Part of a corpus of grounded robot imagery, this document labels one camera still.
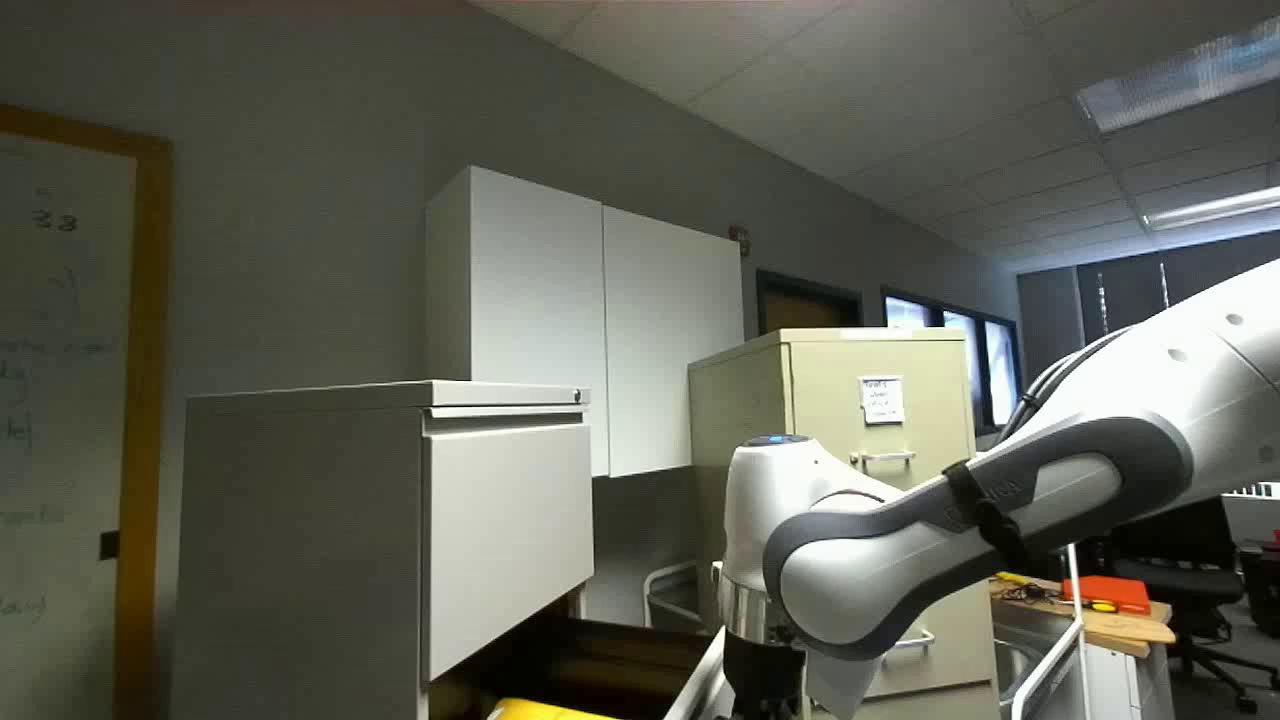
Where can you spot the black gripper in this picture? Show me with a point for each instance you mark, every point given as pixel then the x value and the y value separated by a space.
pixel 765 680

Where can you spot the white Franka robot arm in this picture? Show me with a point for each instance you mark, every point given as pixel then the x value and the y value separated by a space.
pixel 1066 464

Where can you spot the beige metal file cabinet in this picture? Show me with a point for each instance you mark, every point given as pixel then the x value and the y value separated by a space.
pixel 825 400

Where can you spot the white file cabinet shallow drawer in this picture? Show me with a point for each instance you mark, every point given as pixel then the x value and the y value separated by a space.
pixel 504 533

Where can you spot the white file cabinet body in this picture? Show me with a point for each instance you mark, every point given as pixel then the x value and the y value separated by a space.
pixel 294 562

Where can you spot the yellow hanging folder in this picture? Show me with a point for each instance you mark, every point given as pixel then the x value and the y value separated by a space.
pixel 545 708

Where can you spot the white paper note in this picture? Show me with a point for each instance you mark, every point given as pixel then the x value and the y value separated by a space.
pixel 883 400

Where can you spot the wooden work table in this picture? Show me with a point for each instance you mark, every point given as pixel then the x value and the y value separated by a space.
pixel 1084 623

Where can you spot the orange box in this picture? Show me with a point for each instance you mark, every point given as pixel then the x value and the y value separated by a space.
pixel 1105 592

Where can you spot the tall window pane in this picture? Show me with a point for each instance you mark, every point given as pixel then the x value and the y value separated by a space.
pixel 961 364
pixel 1003 372

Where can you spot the small window pane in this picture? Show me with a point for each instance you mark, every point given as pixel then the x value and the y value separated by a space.
pixel 906 313

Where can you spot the black office chair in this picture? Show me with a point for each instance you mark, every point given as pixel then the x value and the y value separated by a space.
pixel 1203 573

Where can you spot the dark overhead cabinets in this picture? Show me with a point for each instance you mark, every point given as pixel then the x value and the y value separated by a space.
pixel 1146 302

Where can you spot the ceiling light strip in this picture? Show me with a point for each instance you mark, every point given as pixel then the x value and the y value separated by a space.
pixel 1212 208

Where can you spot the ceiling light panel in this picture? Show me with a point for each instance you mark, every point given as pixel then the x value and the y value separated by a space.
pixel 1183 80

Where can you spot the wood framed whiteboard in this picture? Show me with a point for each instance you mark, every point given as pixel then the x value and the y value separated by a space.
pixel 65 400

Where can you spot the white metal frame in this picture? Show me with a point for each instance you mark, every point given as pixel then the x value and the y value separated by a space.
pixel 1045 665

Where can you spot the dark door frame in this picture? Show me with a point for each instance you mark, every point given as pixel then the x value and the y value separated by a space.
pixel 800 305

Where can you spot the white wall cabinet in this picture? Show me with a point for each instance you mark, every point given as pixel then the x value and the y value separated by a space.
pixel 585 320

